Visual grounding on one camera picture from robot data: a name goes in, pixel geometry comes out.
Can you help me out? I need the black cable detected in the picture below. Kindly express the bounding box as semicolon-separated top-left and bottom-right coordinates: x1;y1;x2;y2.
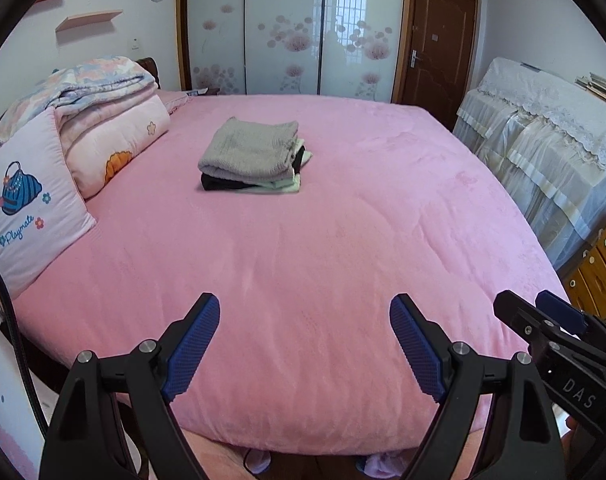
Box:
0;250;51;441

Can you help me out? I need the white printed pillow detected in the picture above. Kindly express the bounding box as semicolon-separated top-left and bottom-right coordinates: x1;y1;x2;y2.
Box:
0;106;98;301

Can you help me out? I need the stack of books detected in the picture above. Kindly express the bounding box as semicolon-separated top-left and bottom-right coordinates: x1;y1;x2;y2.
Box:
576;72;606;111

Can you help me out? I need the pink wall shelf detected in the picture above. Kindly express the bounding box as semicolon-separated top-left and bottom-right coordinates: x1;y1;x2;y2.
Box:
55;9;124;33

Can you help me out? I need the grey knit cardigan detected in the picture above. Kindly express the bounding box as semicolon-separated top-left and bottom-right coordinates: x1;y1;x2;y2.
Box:
198;116;300;184

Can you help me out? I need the brown wooden door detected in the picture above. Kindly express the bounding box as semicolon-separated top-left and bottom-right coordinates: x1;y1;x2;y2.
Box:
393;0;479;131

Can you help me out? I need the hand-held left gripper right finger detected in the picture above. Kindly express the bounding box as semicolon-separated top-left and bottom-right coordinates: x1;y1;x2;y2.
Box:
389;292;569;480

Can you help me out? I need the lilac cloth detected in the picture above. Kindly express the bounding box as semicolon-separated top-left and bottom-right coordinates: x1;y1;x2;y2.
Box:
355;452;409;480

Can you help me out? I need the bed with pink cover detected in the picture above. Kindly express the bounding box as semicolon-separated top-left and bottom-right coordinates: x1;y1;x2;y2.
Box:
10;92;571;458

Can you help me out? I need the floral sliding door wardrobe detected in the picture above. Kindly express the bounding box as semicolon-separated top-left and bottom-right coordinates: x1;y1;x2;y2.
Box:
175;0;414;103

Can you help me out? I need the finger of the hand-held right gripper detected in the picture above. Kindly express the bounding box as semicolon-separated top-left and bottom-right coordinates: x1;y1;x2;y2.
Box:
536;291;606;356
493;289;566;367

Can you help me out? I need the white bedside cabinet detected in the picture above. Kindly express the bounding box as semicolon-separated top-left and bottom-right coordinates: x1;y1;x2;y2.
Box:
0;305;48;480

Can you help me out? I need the white lace covered furniture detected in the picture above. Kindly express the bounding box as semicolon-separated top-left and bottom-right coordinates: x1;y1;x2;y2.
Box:
453;56;606;273

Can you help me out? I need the green and black folded garment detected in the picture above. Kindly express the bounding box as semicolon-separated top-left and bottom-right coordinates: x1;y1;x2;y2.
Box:
200;142;314;196

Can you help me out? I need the pink flower pillow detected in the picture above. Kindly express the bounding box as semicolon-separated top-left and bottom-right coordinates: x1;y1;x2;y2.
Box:
55;91;171;200

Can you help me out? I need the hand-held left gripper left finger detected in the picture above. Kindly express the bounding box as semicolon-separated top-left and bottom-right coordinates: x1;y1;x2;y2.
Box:
39;292;221;480

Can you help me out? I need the wooden drawer cabinet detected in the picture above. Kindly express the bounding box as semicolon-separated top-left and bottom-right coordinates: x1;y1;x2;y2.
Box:
560;215;606;321

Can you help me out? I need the floral folded quilt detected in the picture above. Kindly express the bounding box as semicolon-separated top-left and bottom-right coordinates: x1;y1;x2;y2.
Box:
0;55;159;148

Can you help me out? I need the wooden bed headboard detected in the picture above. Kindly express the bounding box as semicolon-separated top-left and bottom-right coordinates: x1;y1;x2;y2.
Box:
135;57;160;86

